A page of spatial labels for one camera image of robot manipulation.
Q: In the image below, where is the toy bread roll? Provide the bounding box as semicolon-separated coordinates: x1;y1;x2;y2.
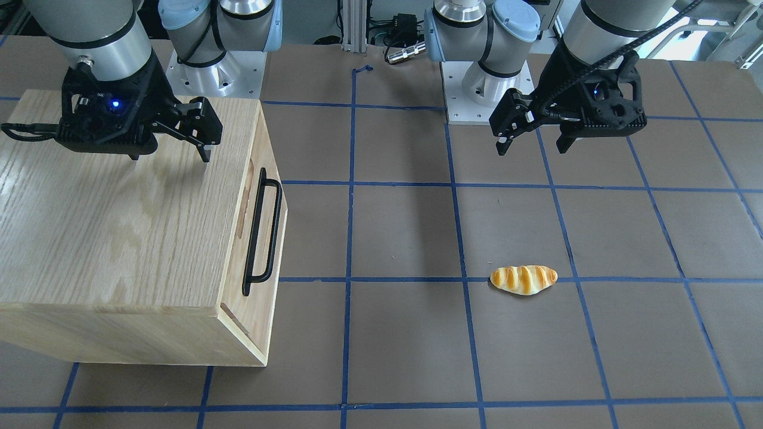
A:
489;265;559;296

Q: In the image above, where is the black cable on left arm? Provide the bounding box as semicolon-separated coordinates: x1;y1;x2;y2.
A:
536;0;704;114

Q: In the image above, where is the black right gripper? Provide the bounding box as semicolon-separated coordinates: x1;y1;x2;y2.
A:
54;60;224;163

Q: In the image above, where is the wooden drawer cabinet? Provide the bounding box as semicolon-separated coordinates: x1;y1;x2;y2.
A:
1;98;288;367

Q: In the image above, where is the silver metal connector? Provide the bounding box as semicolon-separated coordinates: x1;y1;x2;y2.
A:
384;42;427;65

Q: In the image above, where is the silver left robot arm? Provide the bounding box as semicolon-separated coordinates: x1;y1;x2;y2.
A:
423;1;672;156

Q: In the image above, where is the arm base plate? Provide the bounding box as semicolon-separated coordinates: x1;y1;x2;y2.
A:
166;51;268;100
441;61;534;126

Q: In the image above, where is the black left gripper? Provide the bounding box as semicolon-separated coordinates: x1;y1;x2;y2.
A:
489;51;647;157

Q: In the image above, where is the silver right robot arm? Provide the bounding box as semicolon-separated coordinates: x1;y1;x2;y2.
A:
2;1;283;163

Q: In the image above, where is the black power adapter background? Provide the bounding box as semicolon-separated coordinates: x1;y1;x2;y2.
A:
381;13;420;47

